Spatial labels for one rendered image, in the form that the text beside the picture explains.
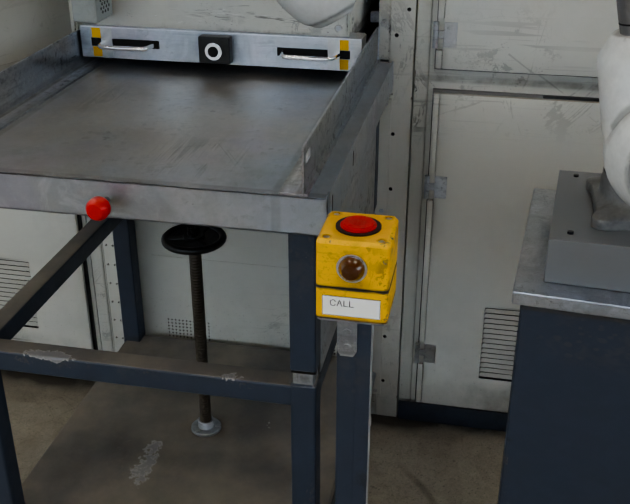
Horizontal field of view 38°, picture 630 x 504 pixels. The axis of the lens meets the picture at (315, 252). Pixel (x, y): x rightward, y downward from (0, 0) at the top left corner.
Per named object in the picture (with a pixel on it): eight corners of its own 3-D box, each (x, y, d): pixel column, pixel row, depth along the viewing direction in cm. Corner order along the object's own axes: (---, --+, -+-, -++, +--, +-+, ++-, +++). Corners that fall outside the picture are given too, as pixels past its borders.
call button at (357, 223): (373, 244, 99) (374, 231, 98) (337, 241, 99) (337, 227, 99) (379, 228, 102) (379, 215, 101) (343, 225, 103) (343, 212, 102)
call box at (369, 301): (386, 328, 101) (390, 244, 96) (315, 321, 102) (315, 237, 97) (396, 293, 108) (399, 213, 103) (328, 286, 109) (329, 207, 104)
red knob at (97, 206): (106, 224, 124) (104, 202, 122) (84, 222, 125) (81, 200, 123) (119, 211, 128) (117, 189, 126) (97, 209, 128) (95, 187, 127)
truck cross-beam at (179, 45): (361, 72, 167) (362, 39, 164) (82, 56, 177) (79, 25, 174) (365, 65, 171) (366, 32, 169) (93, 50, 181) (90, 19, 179)
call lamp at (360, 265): (365, 289, 97) (366, 261, 96) (333, 286, 98) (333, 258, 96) (367, 283, 99) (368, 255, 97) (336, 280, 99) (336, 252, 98)
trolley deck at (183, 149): (328, 237, 123) (328, 196, 120) (-91, 200, 134) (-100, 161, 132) (392, 91, 182) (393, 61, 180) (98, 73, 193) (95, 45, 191)
